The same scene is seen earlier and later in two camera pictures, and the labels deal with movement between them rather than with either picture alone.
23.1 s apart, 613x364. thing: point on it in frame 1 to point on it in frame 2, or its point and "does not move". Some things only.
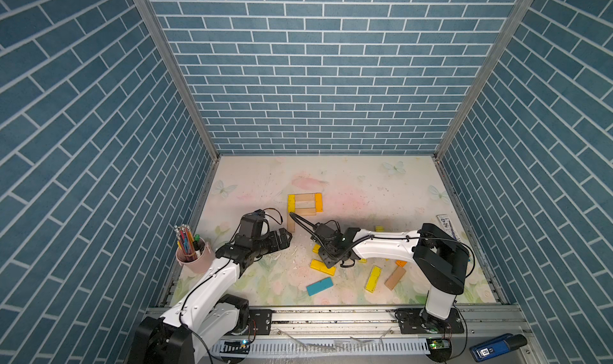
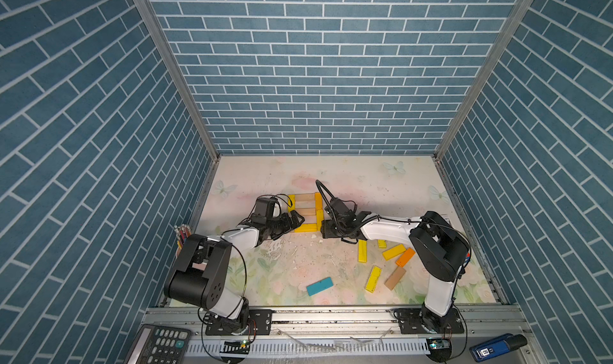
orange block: x=318 y=202 does not move
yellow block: x=291 y=203 does not move
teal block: x=319 y=286 does not move
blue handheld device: x=500 y=345 does not move
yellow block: x=322 y=267 to x=306 y=227
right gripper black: x=326 y=260 to x=326 y=229
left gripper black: x=274 y=245 to x=287 y=227
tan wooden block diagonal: x=306 y=211 does not move
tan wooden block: x=307 y=197 does not move
